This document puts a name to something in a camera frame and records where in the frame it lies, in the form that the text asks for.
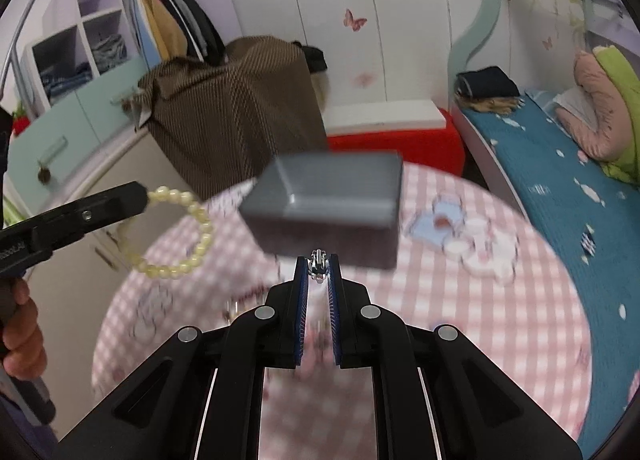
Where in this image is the cream bead bracelet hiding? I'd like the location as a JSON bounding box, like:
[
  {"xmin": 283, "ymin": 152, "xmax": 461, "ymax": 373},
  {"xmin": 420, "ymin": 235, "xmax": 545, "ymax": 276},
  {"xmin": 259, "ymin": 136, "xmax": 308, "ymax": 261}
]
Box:
[{"xmin": 118, "ymin": 185, "xmax": 215, "ymax": 280}]

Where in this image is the green rolled quilt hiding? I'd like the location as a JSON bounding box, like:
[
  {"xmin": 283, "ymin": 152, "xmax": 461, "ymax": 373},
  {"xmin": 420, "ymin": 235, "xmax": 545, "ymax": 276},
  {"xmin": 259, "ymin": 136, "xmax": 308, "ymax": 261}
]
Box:
[{"xmin": 592, "ymin": 45, "xmax": 639, "ymax": 186}]

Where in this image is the purple shelf unit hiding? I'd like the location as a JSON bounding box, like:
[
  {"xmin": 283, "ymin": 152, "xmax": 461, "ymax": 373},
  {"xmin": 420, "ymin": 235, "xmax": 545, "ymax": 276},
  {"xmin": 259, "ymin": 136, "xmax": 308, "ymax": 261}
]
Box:
[{"xmin": 19, "ymin": 0, "xmax": 241, "ymax": 111}]

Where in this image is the pink rolled quilt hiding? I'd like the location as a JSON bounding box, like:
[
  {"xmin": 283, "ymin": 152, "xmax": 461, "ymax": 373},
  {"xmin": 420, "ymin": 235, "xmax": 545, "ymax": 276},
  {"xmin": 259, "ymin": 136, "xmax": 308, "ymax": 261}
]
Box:
[{"xmin": 553, "ymin": 50, "xmax": 617, "ymax": 162}]

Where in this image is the hanging clothes row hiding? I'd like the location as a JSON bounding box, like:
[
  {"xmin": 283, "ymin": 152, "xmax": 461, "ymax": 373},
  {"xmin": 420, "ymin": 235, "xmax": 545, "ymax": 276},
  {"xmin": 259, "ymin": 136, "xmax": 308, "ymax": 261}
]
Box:
[{"xmin": 122, "ymin": 0, "xmax": 226, "ymax": 69}]

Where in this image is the white wardrobe with butterflies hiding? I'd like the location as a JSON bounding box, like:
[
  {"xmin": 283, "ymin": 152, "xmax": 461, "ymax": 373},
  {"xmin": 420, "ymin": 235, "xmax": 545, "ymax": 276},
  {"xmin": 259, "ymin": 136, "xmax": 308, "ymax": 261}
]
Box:
[{"xmin": 232, "ymin": 0, "xmax": 480, "ymax": 107}]

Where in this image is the person's left hand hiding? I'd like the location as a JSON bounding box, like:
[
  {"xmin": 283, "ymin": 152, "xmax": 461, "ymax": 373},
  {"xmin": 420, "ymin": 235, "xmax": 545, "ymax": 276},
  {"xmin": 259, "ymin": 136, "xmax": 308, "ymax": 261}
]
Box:
[{"xmin": 2, "ymin": 279, "xmax": 48, "ymax": 381}]

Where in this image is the red storage box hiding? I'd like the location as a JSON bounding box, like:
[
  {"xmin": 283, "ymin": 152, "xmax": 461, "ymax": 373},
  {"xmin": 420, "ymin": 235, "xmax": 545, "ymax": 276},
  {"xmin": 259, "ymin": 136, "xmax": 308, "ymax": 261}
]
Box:
[{"xmin": 328, "ymin": 108, "xmax": 466, "ymax": 176}]

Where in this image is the white foam board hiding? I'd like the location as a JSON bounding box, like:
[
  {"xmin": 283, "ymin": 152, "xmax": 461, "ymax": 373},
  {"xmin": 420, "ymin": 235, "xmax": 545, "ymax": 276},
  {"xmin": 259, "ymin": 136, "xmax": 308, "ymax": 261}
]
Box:
[{"xmin": 322, "ymin": 99, "xmax": 447, "ymax": 136}]

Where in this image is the grey metal tin box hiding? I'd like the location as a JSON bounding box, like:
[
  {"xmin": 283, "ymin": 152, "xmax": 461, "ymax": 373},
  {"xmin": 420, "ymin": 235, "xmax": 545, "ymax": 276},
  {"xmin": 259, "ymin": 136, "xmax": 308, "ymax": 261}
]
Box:
[{"xmin": 239, "ymin": 152, "xmax": 402, "ymax": 270}]

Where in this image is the folded dark clothes stack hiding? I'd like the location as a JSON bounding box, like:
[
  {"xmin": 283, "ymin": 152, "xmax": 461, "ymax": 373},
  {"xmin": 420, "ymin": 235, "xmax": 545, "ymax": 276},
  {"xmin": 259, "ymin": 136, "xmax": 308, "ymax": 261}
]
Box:
[{"xmin": 454, "ymin": 66, "xmax": 524, "ymax": 116}]

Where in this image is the black cloth on cover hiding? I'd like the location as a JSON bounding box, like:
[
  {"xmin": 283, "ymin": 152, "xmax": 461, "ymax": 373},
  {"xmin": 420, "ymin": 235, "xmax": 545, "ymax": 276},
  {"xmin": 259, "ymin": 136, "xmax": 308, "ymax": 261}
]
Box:
[{"xmin": 293, "ymin": 41, "xmax": 328, "ymax": 74}]

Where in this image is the metal stair handrail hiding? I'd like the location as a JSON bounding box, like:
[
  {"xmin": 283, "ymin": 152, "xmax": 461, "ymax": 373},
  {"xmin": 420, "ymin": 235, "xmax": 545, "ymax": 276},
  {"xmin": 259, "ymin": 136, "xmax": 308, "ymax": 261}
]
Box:
[{"xmin": 0, "ymin": 0, "xmax": 68, "ymax": 96}]

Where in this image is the brown dotted fabric cover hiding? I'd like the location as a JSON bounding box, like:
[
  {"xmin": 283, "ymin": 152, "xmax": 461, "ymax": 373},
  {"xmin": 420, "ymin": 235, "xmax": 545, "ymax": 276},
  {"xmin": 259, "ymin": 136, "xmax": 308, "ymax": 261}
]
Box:
[{"xmin": 132, "ymin": 36, "xmax": 329, "ymax": 200}]

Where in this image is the small silver charm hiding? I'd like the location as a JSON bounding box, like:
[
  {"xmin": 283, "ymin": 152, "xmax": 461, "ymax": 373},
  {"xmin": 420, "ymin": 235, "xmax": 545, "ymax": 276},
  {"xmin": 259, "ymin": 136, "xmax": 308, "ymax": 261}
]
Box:
[{"xmin": 308, "ymin": 249, "xmax": 329, "ymax": 284}]

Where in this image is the pink checkered tablecloth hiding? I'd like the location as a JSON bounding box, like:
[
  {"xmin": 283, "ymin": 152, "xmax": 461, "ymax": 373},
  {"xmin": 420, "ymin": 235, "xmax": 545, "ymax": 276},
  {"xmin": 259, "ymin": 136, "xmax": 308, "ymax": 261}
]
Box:
[{"xmin": 91, "ymin": 164, "xmax": 591, "ymax": 459}]

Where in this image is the mint drawer cabinet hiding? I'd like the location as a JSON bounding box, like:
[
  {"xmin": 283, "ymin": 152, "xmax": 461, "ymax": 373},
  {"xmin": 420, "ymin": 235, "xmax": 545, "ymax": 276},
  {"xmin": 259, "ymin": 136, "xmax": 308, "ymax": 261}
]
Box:
[{"xmin": 8, "ymin": 57, "xmax": 146, "ymax": 213}]

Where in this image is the teal patterned bed sheet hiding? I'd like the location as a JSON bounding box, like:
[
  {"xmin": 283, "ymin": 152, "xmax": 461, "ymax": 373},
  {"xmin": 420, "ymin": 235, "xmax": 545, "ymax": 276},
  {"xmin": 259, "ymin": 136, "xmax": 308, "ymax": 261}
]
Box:
[{"xmin": 464, "ymin": 97, "xmax": 639, "ymax": 456}]

